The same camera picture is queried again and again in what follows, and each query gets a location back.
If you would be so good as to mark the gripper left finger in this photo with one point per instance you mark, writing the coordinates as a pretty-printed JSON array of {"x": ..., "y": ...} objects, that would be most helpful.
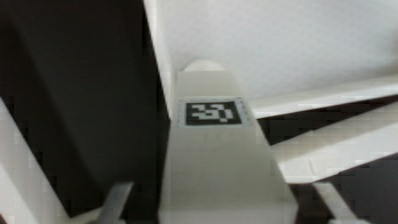
[{"x": 129, "y": 204}]

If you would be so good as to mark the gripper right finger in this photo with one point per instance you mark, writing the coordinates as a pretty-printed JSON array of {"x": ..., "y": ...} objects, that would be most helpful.
[{"x": 321, "y": 206}]

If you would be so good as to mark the white desk leg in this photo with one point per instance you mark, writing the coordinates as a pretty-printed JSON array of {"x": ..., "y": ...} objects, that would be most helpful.
[
  {"x": 222, "y": 186},
  {"x": 28, "y": 201}
]

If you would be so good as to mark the white desk top panel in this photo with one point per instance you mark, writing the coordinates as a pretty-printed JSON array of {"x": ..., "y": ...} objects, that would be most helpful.
[{"x": 309, "y": 49}]

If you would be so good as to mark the white front fence bar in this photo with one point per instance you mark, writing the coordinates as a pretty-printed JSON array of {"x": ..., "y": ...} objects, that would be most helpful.
[{"x": 339, "y": 147}]

